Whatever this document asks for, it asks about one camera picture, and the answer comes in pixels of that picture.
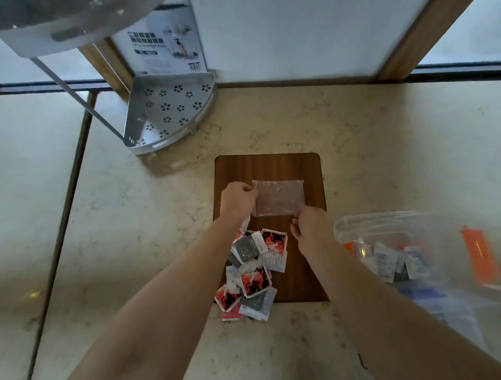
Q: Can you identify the person's right hand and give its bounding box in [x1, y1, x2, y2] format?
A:
[290, 206, 338, 255]

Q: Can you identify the person's left hand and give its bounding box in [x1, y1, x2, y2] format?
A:
[219, 182, 260, 222]

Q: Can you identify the grey metal pole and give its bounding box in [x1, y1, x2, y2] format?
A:
[29, 57, 126, 140]

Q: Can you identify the person's right forearm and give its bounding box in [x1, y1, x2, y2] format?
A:
[301, 239, 501, 380]

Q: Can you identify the perforated metal corner shelf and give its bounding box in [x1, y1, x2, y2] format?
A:
[123, 72, 217, 156]

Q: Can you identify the clear plastic zip bag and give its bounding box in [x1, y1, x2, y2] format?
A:
[252, 180, 305, 217]

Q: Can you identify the clear plastic box orange latch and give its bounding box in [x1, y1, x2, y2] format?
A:
[333, 211, 501, 353]

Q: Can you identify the bunch of white blue sachets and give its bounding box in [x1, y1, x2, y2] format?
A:
[344, 240, 432, 283]

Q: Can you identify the wooden frame post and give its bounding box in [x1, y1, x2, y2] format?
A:
[377, 0, 475, 81]
[78, 38, 134, 93]

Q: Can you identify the dark wooden board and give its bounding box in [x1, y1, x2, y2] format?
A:
[213, 153, 330, 303]

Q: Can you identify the white printed packaging box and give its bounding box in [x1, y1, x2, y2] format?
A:
[111, 3, 208, 77]

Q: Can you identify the person's left forearm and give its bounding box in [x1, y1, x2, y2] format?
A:
[68, 213, 251, 380]

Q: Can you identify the pile of red grey sachets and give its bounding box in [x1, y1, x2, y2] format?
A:
[214, 216, 289, 322]

